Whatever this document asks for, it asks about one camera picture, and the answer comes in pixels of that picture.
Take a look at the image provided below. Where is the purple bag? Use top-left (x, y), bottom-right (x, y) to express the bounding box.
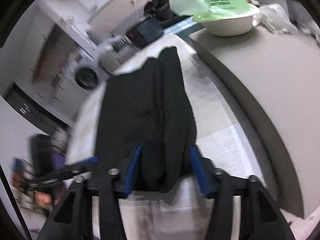
top-left (50, 153), bottom-right (66, 170)

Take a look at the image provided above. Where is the black knit t-shirt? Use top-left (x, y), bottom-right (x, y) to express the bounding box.
top-left (92, 47), bottom-right (196, 193)

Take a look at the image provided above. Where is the wooden shoe rack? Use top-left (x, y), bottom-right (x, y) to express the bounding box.
top-left (11, 158), bottom-right (43, 214)

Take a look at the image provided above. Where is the black jacket pile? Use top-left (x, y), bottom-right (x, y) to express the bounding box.
top-left (143, 0), bottom-right (188, 25)

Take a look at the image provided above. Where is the green plastic bag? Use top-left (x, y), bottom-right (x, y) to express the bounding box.
top-left (169, 0), bottom-right (252, 23)

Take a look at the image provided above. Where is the dark electric pressure cooker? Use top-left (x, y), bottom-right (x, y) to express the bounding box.
top-left (125, 16), bottom-right (164, 49)

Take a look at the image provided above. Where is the white bowl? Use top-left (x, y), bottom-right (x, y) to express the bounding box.
top-left (202, 4), bottom-right (260, 37)

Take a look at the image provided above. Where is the person's left hand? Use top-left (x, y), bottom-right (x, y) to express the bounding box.
top-left (34, 191), bottom-right (60, 210)

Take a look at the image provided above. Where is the white washing machine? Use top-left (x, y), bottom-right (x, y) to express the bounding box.
top-left (71, 56), bottom-right (110, 91)

